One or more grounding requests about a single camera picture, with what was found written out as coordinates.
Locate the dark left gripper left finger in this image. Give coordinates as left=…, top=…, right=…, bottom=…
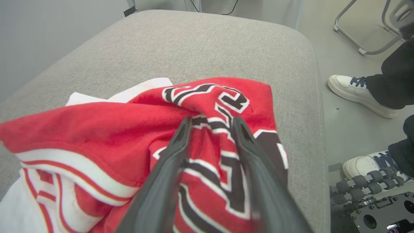
left=115, top=116, right=194, bottom=233

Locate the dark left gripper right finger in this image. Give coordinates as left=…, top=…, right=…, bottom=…
left=233, top=116, right=313, bottom=233

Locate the grey tubular metal chair frame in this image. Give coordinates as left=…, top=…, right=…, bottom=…
left=333, top=0, right=405, bottom=56

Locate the red Bulls 23 jersey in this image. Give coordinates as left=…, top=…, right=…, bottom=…
left=0, top=77, right=289, bottom=233

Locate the grey roller robot wheel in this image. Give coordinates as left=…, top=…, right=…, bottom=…
left=330, top=167, right=405, bottom=205

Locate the dark grey blurred object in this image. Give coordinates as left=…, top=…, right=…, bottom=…
left=390, top=0, right=414, bottom=41

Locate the black trouser leg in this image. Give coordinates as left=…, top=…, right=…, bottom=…
left=387, top=115, right=414, bottom=178
left=366, top=42, right=414, bottom=110

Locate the thin black floor cable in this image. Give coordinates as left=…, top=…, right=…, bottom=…
left=189, top=0, right=239, bottom=15

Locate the white sneaker with navy laces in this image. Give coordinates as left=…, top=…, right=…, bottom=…
left=342, top=150, right=413, bottom=182
left=328, top=74, right=401, bottom=119

